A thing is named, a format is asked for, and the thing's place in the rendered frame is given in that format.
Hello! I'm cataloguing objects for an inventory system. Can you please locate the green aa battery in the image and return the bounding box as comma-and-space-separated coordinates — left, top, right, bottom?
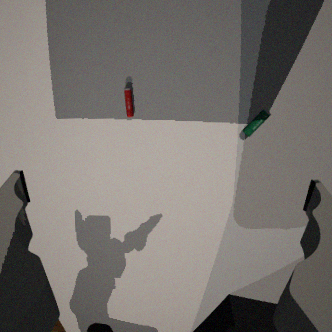
243, 108, 271, 137

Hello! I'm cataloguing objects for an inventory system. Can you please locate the red battery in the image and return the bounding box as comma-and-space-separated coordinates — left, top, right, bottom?
124, 87, 134, 117

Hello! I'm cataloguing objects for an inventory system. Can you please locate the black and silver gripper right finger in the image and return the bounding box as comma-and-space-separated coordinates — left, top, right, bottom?
273, 180, 332, 332

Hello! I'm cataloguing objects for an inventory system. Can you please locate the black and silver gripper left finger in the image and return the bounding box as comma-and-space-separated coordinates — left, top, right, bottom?
0, 170, 60, 332

